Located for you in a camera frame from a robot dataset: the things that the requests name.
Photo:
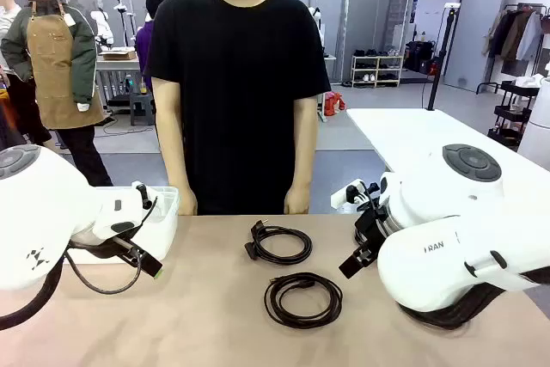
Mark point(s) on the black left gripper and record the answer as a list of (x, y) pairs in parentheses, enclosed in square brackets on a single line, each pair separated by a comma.
[(107, 248)]

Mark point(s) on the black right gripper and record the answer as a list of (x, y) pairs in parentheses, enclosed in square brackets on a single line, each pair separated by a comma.
[(371, 229)]

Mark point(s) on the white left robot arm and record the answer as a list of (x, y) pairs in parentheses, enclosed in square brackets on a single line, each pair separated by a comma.
[(34, 212)]

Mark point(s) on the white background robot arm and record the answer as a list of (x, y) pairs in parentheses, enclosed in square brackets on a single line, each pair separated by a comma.
[(315, 16), (103, 27)]

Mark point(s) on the person's left forearm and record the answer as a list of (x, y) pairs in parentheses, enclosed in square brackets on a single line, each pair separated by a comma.
[(303, 156)]

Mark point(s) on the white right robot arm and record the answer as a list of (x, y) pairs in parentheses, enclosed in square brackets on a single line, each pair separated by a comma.
[(429, 264)]

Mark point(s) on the person's right forearm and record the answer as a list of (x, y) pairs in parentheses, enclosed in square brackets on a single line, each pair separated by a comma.
[(174, 160)]

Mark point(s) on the person's right hand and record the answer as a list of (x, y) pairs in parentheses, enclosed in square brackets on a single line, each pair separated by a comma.
[(188, 203)]

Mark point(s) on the person's left hand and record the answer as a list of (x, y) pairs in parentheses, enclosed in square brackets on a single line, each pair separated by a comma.
[(297, 200)]

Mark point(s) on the clear plastic storage container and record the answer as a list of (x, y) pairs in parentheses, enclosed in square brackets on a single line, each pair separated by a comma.
[(165, 229)]

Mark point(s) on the large white table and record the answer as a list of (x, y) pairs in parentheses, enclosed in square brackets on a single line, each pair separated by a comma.
[(408, 135)]

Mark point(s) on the grey plastic stool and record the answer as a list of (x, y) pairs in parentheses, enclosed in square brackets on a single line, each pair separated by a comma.
[(142, 109)]

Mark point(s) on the red bag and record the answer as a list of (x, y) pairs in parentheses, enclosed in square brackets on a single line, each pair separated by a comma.
[(331, 105)]

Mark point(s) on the grey background workbench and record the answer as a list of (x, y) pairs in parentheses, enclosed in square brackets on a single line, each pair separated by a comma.
[(116, 77)]

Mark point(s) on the wooden shoe rack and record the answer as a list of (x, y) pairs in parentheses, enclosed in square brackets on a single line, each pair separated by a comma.
[(377, 70)]

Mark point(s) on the person in black t-shirt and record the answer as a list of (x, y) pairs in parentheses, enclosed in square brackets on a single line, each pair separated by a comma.
[(236, 83)]

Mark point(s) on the brown cardboard box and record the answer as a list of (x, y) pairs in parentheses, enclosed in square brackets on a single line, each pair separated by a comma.
[(119, 56)]

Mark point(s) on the black utility cart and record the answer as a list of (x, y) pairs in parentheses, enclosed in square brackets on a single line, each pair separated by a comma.
[(511, 115)]

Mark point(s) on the black bags pile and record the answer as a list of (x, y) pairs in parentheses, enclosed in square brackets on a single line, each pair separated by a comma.
[(419, 55)]

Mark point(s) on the person in green jacket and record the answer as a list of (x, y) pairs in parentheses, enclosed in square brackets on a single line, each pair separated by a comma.
[(56, 62)]

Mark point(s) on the white cylindrical machine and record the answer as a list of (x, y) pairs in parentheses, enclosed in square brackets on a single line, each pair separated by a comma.
[(539, 126)]

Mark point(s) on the white robot head on stand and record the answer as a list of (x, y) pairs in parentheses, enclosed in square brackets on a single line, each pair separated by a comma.
[(120, 8)]

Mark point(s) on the coat rack with clothes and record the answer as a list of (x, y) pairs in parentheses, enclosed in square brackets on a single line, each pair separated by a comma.
[(515, 36)]

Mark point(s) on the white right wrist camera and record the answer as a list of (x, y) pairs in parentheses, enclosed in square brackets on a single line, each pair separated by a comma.
[(339, 198)]

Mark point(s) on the black camera pole stand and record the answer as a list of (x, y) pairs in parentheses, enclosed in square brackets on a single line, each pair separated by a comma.
[(439, 70)]

